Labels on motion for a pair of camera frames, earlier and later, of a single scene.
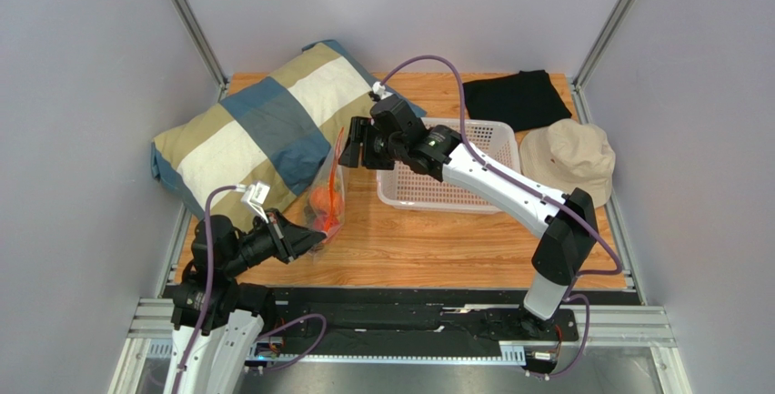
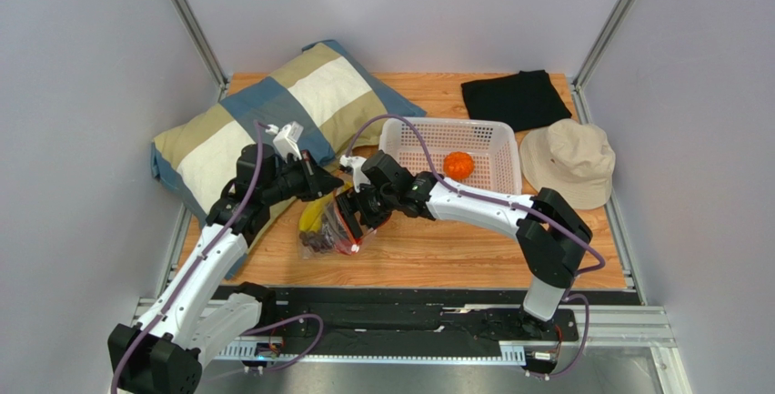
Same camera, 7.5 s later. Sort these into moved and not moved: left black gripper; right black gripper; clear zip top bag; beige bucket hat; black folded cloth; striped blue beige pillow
Moved: left black gripper; clear zip top bag; right black gripper
Not moved: black folded cloth; beige bucket hat; striped blue beige pillow
